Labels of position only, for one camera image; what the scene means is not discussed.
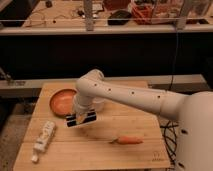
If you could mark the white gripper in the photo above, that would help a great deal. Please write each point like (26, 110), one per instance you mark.
(80, 111)

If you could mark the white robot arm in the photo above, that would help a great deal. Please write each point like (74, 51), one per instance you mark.
(193, 113)

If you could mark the translucent white cup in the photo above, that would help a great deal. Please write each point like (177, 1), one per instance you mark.
(98, 104)

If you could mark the orange wooden bowl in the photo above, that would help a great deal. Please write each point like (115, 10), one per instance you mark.
(61, 103)

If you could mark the white toothpaste tube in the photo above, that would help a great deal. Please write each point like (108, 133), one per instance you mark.
(43, 140)

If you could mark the wooden board table top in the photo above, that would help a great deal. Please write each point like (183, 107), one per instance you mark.
(88, 146)

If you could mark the orange toy carrot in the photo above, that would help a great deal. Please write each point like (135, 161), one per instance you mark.
(125, 140)

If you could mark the black object on bench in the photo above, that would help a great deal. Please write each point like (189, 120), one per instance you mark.
(119, 17)

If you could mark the orange crate on bench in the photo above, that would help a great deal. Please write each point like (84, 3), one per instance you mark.
(142, 14)

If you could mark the grey metal post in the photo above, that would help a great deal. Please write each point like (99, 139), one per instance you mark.
(88, 15)

